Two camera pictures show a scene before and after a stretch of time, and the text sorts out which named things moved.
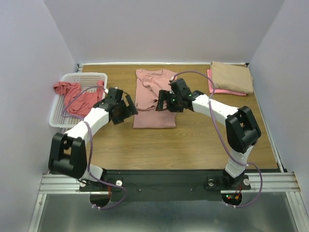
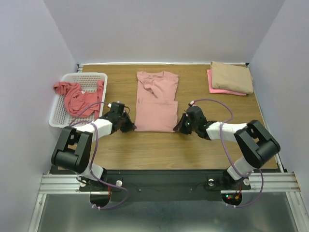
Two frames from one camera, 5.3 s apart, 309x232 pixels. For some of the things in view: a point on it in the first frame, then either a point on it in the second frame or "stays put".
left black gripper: (128, 110) → (130, 126)
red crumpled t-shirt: (79, 103) stays put
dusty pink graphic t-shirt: (149, 82) stays put
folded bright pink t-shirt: (219, 90) stays put
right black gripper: (167, 102) → (185, 124)
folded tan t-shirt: (231, 78) stays put
